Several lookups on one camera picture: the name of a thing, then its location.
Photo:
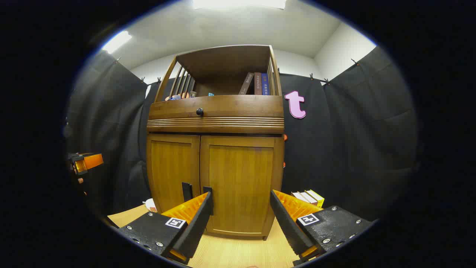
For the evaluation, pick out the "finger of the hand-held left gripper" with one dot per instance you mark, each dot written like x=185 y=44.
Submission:
x=93 y=161

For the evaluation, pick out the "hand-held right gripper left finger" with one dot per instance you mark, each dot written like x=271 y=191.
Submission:
x=197 y=223

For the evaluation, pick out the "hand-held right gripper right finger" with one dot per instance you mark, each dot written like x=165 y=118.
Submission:
x=288 y=223

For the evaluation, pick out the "wooden double-door shoe cabinet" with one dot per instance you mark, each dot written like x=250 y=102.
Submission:
x=223 y=124

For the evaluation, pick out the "reddish brown book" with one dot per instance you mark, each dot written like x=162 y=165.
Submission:
x=308 y=197

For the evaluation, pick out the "white plush toy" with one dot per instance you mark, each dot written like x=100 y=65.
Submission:
x=150 y=205

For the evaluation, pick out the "black backdrop cloth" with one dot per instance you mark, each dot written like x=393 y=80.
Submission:
x=353 y=149

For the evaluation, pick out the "ceiling light panel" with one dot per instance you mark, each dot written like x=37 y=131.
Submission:
x=238 y=3
x=116 y=41

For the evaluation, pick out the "wooden drawer with black knob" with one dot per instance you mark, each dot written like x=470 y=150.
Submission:
x=241 y=107

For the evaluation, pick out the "blue book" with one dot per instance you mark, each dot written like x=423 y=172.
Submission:
x=264 y=83

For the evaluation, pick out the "dark red book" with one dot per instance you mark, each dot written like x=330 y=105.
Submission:
x=257 y=83

